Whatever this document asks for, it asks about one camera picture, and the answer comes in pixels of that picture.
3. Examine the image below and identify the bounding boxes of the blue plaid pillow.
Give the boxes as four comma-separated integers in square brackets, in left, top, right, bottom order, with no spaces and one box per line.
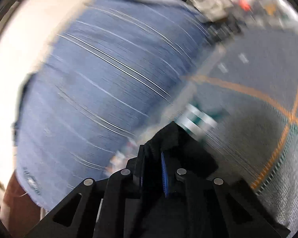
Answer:
[16,0,207,210]

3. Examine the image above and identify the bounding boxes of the grey patterned bed sheet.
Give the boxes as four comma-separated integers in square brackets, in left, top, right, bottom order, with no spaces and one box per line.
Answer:
[109,27,298,233]

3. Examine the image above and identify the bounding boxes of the black pants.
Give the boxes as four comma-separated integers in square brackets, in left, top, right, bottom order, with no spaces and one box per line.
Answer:
[109,121,219,238]

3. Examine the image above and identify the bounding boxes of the clear plastic bag clutter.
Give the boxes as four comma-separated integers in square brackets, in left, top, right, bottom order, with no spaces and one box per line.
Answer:
[187,0,290,29]

